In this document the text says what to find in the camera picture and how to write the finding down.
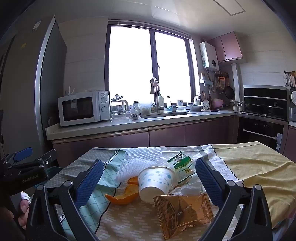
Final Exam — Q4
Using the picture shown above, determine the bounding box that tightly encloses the dotted paper cup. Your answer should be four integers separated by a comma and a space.
138, 166, 175, 204

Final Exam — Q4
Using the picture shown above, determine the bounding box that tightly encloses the clear plastic container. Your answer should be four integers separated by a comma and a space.
139, 102, 152, 115

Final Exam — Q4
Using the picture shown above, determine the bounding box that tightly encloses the white microwave oven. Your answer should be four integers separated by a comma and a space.
58, 90, 111, 127

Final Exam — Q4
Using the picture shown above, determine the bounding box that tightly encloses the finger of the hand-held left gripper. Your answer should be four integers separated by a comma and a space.
14, 149, 57, 172
1, 147, 33, 165

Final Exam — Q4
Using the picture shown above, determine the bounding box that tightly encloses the purple kitchen counter cabinet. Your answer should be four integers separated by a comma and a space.
45, 110, 238, 167

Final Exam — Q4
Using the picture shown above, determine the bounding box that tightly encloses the white tissue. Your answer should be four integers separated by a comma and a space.
168, 174, 206, 197

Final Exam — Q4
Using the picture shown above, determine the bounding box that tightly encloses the patterned tablecloth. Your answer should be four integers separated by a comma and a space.
45, 144, 244, 241

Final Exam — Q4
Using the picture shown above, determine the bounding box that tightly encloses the kitchen scale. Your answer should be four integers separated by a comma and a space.
287, 87, 296, 122

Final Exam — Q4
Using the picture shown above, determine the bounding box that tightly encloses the gold snack wrapper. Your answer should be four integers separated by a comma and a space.
154, 192, 215, 240

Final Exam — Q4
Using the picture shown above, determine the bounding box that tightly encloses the glass electric kettle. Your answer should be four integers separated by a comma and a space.
110, 94, 129, 114

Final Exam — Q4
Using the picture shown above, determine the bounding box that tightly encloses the white wall water heater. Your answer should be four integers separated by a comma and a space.
199, 41, 220, 70

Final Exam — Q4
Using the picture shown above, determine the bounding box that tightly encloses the kitchen sink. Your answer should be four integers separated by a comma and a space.
139, 111, 197, 119

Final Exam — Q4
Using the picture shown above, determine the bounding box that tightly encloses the black cooking pot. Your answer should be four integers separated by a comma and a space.
266, 103, 284, 116
245, 103, 266, 114

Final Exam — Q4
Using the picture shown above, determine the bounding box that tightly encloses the pink upper wall cabinet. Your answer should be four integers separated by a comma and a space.
207, 32, 243, 63

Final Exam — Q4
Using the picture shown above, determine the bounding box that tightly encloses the hanging black frying pan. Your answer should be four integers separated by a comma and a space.
225, 79, 234, 99

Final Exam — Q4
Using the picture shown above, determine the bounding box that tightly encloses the pink bowl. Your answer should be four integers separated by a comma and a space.
211, 98, 224, 109

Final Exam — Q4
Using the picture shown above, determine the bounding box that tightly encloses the grey refrigerator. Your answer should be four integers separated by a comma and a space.
0, 15, 67, 163

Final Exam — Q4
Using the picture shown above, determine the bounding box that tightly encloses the steel kitchen faucet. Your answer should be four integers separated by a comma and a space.
149, 77, 165, 113

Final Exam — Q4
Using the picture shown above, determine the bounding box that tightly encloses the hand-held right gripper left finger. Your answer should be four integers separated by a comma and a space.
25, 159, 104, 241

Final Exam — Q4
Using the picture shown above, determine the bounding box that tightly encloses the white soap bottle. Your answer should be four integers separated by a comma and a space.
158, 91, 165, 112

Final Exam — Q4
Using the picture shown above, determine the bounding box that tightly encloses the black built-in oven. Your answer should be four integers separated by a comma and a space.
237, 116, 284, 151

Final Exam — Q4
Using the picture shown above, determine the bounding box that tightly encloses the person's left hand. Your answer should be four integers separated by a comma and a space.
18, 191, 31, 229

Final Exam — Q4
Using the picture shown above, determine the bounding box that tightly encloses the black range hood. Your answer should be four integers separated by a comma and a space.
243, 85, 288, 105

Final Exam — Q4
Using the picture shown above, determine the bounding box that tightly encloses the green clear snack wrapper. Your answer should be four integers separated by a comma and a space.
167, 151, 195, 186

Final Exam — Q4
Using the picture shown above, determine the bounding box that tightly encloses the kitchen window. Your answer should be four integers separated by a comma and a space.
105, 20, 200, 112

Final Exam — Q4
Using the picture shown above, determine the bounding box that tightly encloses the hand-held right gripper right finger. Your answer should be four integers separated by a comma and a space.
195, 158, 274, 241

